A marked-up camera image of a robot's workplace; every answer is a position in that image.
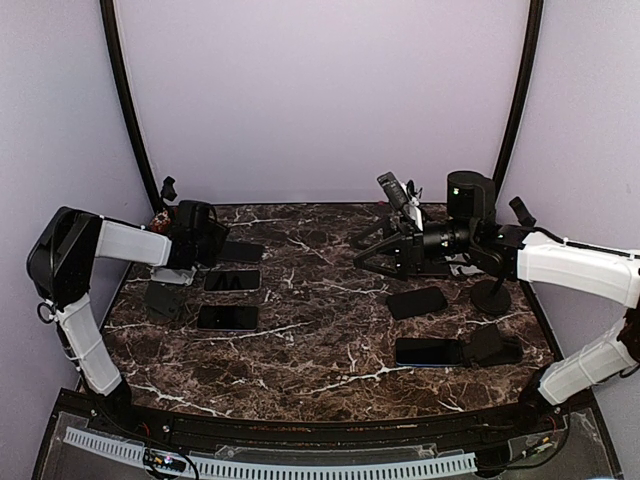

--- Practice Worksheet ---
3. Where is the white cable duct strip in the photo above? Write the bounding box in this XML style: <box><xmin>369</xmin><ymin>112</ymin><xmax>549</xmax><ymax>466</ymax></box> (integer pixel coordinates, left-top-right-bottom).
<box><xmin>63</xmin><ymin>427</ymin><xmax>478</xmax><ymax>479</ymax></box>

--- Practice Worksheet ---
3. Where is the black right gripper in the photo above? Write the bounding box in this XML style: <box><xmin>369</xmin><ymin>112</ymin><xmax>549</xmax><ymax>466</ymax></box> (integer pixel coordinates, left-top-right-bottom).
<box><xmin>351</xmin><ymin>215</ymin><xmax>478</xmax><ymax>281</ymax></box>

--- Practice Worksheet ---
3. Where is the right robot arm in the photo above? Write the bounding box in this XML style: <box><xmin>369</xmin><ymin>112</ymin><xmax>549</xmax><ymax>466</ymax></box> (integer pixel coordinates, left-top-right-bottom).
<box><xmin>350</xmin><ymin>170</ymin><xmax>639</xmax><ymax>434</ymax></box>

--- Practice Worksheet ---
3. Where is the red patterned round plate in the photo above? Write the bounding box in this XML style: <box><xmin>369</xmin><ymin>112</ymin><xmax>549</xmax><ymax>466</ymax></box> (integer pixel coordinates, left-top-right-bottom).
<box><xmin>149</xmin><ymin>210</ymin><xmax>172</xmax><ymax>234</ymax></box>

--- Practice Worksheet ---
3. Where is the blue edged black phone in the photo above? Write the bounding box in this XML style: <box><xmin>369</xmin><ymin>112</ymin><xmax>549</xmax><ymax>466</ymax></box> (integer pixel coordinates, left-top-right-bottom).
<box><xmin>395</xmin><ymin>338</ymin><xmax>464</xmax><ymax>368</ymax></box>

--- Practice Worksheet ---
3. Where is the purple phone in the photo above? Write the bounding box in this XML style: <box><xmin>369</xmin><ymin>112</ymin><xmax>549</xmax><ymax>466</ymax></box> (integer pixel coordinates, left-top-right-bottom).
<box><xmin>204</xmin><ymin>269</ymin><xmax>261</xmax><ymax>292</ymax></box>
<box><xmin>218</xmin><ymin>241</ymin><xmax>265</xmax><ymax>264</ymax></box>

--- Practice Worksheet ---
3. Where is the dark grey stand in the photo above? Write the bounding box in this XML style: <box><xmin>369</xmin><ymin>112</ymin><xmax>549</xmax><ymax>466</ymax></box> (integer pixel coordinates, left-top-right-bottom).
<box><xmin>144</xmin><ymin>282</ymin><xmax>184</xmax><ymax>320</ymax></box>

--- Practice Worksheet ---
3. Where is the black gooseneck phone stand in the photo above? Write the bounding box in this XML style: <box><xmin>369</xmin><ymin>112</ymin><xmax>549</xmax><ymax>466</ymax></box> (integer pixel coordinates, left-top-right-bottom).
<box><xmin>160</xmin><ymin>176</ymin><xmax>178</xmax><ymax>219</ymax></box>

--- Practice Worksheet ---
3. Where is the white folding phone stand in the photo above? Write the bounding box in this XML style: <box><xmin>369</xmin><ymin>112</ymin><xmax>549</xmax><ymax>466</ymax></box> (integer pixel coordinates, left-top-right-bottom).
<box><xmin>150</xmin><ymin>267</ymin><xmax>198</xmax><ymax>286</ymax></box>

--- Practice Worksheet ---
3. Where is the dark phone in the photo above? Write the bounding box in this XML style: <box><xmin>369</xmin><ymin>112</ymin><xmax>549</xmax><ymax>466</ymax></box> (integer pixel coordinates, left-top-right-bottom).
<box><xmin>385</xmin><ymin>287</ymin><xmax>448</xmax><ymax>320</ymax></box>
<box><xmin>419</xmin><ymin>262</ymin><xmax>451</xmax><ymax>278</ymax></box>

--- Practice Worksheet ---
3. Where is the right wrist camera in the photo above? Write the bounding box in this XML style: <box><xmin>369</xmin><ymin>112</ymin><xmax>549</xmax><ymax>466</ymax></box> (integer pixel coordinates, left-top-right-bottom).
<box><xmin>377</xmin><ymin>172</ymin><xmax>423</xmax><ymax>231</ymax></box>

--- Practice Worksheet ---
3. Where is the black front tripod phone stand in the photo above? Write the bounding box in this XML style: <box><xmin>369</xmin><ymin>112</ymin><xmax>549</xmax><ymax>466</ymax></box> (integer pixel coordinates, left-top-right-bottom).
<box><xmin>469</xmin><ymin>196</ymin><xmax>537</xmax><ymax>315</ymax></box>

